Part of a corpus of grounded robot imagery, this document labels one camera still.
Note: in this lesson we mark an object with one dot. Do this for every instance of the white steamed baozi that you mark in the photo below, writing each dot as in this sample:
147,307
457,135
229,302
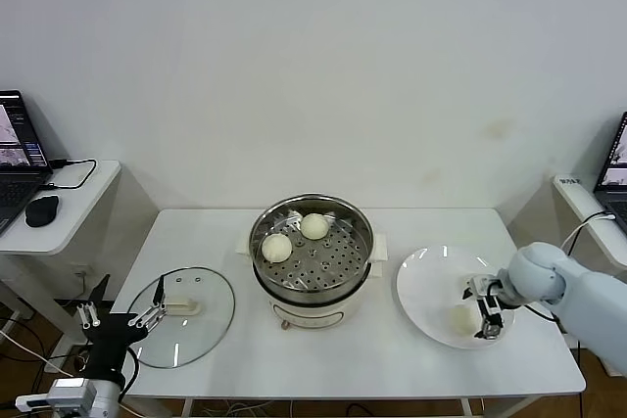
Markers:
314,227
462,321
277,248

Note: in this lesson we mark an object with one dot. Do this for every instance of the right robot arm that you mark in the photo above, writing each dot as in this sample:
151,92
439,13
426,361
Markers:
588,291

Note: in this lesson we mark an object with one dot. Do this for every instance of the white rectangular table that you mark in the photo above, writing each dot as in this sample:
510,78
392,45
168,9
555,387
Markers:
196,242

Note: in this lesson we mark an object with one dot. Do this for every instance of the white wall outlet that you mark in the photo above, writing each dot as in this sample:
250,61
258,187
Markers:
81,271

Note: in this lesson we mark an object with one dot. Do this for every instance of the perforated steel steamer basket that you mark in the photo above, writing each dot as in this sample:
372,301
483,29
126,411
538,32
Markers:
333,266

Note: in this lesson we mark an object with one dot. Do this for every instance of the small desk label sticker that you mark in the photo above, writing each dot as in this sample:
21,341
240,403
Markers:
570,181

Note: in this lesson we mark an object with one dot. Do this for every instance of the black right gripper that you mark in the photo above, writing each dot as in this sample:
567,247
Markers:
502,295

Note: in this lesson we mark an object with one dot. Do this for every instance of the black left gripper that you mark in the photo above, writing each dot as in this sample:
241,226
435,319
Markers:
115,339

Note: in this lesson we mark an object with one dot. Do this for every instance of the black laptop beside mouse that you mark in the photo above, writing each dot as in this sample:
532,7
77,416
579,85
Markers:
14,188

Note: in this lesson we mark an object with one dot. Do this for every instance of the white side desk with mouse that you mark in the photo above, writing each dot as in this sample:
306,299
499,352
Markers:
73,212

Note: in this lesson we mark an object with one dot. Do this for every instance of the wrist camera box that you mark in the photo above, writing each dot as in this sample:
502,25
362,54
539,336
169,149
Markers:
72,391
482,286

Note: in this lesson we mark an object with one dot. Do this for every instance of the large white plate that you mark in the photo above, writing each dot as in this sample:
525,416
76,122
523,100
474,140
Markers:
426,291

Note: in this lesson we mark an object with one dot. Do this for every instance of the round glass pot lid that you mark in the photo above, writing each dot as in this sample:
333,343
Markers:
210,300

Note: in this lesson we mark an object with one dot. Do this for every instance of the black computer mouse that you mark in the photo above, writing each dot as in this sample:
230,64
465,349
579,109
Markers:
42,210

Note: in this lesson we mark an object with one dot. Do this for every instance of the white floor power strip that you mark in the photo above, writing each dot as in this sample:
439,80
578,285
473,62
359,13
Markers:
59,364

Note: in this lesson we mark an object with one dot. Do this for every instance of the cream electric cooker base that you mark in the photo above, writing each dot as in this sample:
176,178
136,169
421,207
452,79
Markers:
318,312

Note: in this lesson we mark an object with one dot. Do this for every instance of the white side desk with label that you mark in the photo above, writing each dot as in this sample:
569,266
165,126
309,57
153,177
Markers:
575,195

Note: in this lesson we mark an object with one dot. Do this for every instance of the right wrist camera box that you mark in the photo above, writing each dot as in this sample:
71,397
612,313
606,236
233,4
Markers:
482,286

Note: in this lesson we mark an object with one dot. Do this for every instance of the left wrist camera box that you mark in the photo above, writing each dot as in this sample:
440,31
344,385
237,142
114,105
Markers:
72,391

